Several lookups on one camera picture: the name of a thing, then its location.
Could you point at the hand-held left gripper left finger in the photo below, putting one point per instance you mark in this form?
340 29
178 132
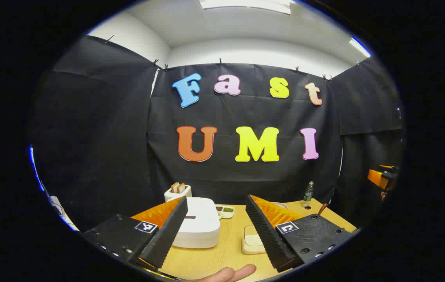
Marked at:
167 235

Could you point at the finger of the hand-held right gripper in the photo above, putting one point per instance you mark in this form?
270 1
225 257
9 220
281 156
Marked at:
375 177

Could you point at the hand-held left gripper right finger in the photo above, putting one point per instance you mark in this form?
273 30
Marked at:
265 235

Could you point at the white rice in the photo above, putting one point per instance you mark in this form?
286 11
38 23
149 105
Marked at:
251 239

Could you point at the clear glass rice container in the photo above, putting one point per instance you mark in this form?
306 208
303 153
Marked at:
251 250

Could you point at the white rice cooker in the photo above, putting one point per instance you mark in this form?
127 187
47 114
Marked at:
202 227

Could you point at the brown wooden spoon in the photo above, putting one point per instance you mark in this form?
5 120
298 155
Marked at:
323 208

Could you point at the white round plate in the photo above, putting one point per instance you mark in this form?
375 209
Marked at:
281 204

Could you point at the white toaster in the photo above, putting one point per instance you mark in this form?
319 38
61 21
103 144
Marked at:
171 195

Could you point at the white divided condiment dish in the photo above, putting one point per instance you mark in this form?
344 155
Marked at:
228 213

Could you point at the toast slice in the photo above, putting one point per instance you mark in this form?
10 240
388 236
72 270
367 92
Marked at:
182 188
174 187

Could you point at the green label plastic bottle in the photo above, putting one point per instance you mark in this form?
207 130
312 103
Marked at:
307 194

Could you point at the ceiling light panel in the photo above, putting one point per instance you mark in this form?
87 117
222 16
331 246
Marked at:
246 4
359 47

